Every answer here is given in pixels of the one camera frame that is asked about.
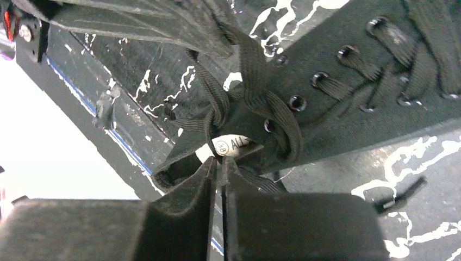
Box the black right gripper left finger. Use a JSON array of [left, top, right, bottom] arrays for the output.
[[1, 157, 217, 260]]

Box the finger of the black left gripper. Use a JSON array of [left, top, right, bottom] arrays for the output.
[[13, 0, 234, 58]]

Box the black canvas shoe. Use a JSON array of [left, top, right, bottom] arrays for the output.
[[153, 1, 460, 189]]

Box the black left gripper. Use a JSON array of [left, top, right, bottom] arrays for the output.
[[1, 1, 49, 63]]

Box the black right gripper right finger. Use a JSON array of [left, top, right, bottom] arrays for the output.
[[222, 157, 389, 260]]

